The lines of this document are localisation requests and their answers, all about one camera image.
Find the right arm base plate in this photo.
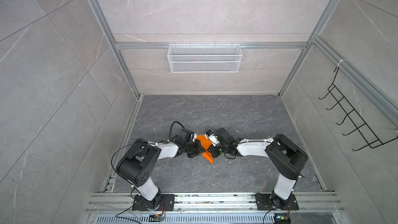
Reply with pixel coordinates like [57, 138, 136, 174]
[255, 193, 299, 211]

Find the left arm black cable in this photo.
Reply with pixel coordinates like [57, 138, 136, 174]
[111, 120, 187, 178]

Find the black wire hook rack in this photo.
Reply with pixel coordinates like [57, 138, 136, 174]
[318, 67, 398, 151]

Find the white vented cable duct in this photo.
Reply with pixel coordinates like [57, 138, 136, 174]
[95, 213, 275, 224]

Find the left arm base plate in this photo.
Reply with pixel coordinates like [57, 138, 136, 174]
[132, 194, 175, 211]

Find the white wire mesh basket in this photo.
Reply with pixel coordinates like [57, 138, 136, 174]
[167, 44, 243, 73]

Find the aluminium mounting rail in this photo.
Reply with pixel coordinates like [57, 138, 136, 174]
[84, 192, 344, 213]

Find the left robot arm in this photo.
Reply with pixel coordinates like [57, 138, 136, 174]
[113, 139, 206, 210]

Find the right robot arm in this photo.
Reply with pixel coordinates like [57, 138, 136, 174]
[202, 128, 308, 208]

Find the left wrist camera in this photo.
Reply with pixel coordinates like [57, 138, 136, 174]
[178, 128, 197, 143]

